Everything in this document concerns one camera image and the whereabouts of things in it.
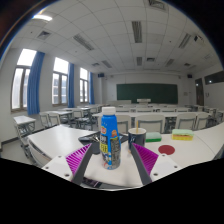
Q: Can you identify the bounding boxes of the green chalkboard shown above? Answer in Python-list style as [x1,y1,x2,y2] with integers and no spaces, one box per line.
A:
[116,83,179,105]

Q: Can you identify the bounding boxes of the dark blue mug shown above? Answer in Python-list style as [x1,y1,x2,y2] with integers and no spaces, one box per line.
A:
[127,127,147,150]

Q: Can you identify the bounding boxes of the blue drink bottle white cap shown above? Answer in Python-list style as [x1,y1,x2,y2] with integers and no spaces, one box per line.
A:
[99,106,122,170]

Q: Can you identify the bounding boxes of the dark classroom door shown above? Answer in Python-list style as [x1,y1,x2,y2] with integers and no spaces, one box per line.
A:
[195,77,205,107]

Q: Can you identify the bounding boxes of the ceiling lights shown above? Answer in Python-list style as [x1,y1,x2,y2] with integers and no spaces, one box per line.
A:
[31,0,214,69]

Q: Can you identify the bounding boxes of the yellow sponge with green top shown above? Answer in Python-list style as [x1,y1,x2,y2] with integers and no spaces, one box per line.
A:
[171,128,195,141]

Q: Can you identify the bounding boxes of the dark notebook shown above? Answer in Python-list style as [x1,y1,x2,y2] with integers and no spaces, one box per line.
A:
[78,131,130,155]

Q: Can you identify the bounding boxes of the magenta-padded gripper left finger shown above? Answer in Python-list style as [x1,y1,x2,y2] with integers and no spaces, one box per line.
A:
[41,141,101,186]

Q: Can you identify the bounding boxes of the dark high window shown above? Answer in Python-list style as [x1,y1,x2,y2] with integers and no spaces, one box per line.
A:
[204,70,224,86]

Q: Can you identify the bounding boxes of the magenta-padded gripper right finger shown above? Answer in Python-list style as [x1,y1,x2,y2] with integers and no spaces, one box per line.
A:
[129,142,184,186]

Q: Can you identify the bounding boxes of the ceiling projector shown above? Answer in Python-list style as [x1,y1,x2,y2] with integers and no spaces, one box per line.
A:
[194,34,205,44]

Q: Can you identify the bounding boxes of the flat round red coaster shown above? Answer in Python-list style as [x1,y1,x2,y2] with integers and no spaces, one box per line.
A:
[157,144,176,156]

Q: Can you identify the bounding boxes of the white classroom chairs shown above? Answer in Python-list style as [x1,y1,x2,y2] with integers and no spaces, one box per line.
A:
[38,104,224,135]

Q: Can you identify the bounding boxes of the blue curtain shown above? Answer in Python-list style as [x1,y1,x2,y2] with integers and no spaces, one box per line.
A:
[88,72,96,105]
[67,63,76,108]
[27,50,46,116]

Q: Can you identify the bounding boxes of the white classroom desks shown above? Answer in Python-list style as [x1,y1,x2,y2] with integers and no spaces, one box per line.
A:
[13,103,224,135]

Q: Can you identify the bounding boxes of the classroom window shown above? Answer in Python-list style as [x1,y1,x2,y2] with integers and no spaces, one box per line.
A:
[51,57,70,106]
[79,67,90,104]
[10,48,38,112]

